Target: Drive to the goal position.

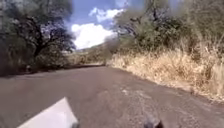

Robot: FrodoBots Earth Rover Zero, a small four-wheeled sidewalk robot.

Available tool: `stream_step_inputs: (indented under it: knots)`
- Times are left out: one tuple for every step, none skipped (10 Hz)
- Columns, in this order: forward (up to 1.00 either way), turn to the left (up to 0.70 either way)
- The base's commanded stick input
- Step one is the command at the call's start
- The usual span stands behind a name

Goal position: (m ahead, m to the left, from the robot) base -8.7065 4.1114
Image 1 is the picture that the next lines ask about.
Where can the wooded hillside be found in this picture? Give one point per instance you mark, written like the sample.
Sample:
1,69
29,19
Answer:
88,55

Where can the grey asphalt road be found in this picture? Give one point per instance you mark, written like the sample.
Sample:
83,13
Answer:
106,90

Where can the dry yellow grass verge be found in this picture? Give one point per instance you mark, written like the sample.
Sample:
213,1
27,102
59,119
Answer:
173,66

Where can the row of green bushy trees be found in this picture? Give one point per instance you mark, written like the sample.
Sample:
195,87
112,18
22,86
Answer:
173,26

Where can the row of dark trees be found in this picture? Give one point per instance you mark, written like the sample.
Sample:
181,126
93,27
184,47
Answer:
30,36

